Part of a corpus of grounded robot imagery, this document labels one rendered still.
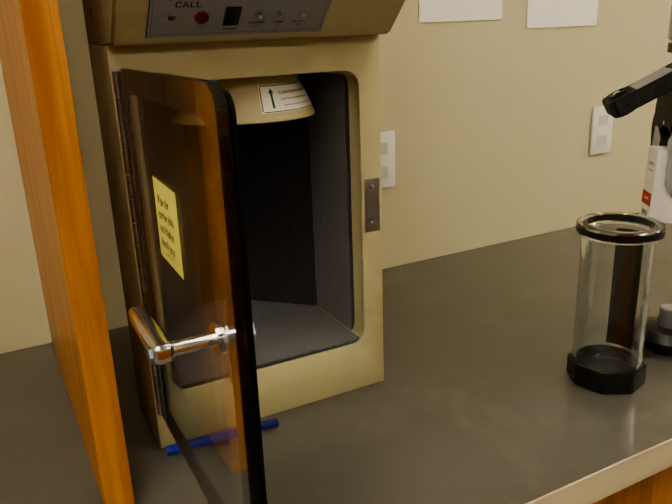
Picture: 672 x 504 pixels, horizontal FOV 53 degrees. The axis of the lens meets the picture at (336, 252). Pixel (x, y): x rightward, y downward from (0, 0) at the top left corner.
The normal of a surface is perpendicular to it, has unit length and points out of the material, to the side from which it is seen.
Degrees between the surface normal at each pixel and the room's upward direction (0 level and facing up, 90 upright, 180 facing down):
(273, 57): 90
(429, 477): 0
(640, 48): 90
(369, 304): 90
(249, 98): 66
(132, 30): 135
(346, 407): 0
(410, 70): 90
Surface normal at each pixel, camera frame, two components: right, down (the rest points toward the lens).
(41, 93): 0.47, 0.26
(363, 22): 0.36, 0.86
